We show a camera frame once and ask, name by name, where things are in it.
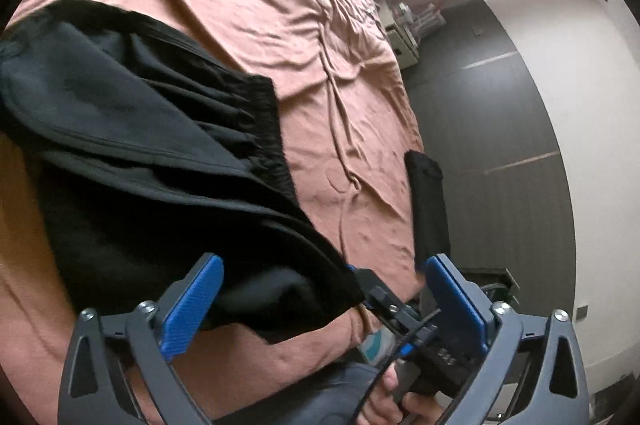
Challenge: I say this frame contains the white nightstand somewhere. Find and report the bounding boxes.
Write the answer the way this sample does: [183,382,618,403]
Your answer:
[382,0,426,68]

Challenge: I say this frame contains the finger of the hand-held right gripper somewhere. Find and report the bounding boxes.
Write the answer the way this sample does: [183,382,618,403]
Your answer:
[346,263,401,313]

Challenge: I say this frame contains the black pants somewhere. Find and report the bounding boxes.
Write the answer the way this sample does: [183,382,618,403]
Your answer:
[404,149,449,273]
[0,0,363,346]

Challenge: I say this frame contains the pink white rack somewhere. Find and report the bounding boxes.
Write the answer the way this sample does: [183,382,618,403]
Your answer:
[417,0,446,31]

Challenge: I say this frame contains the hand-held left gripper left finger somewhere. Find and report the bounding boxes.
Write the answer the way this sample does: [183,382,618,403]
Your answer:
[57,252,226,425]

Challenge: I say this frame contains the person's right leg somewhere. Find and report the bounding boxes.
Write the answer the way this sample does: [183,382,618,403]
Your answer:
[295,357,388,425]

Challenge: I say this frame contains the person's right hand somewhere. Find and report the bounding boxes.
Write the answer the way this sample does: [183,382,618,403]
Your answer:
[356,355,453,425]

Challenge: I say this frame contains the grey wardrobe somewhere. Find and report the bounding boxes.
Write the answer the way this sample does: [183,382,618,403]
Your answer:
[397,0,576,306]

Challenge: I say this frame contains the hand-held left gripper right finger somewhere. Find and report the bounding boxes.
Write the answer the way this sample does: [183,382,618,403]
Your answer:
[424,252,591,425]

